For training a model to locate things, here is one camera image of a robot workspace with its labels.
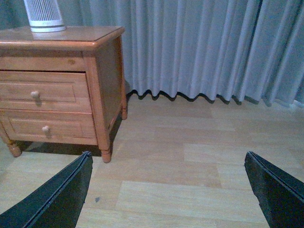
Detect white cylindrical air purifier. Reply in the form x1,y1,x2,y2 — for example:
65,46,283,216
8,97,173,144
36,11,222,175
24,0,66,33

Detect grey curtain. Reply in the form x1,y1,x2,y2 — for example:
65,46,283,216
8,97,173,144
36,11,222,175
0,0,304,108

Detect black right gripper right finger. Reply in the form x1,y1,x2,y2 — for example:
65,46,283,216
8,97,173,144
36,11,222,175
244,152,304,228

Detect wooden nightstand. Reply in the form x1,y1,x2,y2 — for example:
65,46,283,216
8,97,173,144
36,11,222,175
0,27,127,163

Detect wooden drawer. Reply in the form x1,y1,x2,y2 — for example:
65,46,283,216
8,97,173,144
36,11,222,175
0,71,92,113
0,109,97,145

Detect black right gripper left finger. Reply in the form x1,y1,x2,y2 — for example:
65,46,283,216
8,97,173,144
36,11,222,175
0,151,93,228

